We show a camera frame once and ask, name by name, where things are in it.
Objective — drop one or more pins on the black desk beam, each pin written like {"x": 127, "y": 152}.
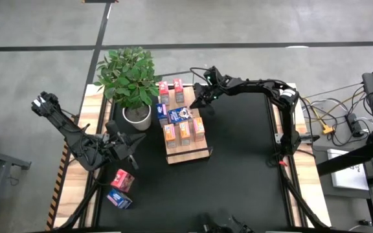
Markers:
{"x": 345, "y": 160}

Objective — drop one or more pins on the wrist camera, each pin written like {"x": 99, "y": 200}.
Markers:
{"x": 111, "y": 126}
{"x": 210, "y": 73}

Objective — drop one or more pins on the red cereal box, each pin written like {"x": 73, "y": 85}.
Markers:
{"x": 122, "y": 180}
{"x": 164, "y": 89}
{"x": 178, "y": 85}

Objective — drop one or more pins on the green leafy plant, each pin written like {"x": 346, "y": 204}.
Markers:
{"x": 128, "y": 77}

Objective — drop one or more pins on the small black floor object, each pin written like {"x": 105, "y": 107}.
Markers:
{"x": 364, "y": 222}

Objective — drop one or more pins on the yellow plug adapter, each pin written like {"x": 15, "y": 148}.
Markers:
{"x": 327, "y": 130}

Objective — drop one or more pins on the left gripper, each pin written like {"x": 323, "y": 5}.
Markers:
{"x": 118, "y": 147}

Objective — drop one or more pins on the black table mat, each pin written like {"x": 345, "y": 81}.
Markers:
{"x": 238, "y": 145}

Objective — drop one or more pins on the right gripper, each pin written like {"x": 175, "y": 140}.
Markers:
{"x": 213, "y": 92}

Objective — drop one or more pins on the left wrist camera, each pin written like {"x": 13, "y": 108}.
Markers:
{"x": 111, "y": 126}

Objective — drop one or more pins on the black power strip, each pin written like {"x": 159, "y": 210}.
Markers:
{"x": 354, "y": 124}

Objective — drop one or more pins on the white board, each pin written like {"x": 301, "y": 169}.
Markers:
{"x": 348, "y": 174}

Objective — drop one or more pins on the yellow black hazard tape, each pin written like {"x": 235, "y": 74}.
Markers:
{"x": 58, "y": 187}

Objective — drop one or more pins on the blue Frosted Flakes box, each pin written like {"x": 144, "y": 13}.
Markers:
{"x": 178, "y": 115}
{"x": 118, "y": 199}
{"x": 161, "y": 111}

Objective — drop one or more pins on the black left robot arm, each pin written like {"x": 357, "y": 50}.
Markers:
{"x": 65, "y": 124}

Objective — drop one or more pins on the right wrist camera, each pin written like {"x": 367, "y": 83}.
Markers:
{"x": 210, "y": 73}

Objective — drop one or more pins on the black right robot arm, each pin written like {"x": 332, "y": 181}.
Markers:
{"x": 261, "y": 87}

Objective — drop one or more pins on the white ribbed plant pot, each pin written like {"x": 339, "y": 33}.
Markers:
{"x": 141, "y": 124}

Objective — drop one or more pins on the orange cereal box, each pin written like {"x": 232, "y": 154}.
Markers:
{"x": 184, "y": 129}
{"x": 169, "y": 132}
{"x": 198, "y": 126}

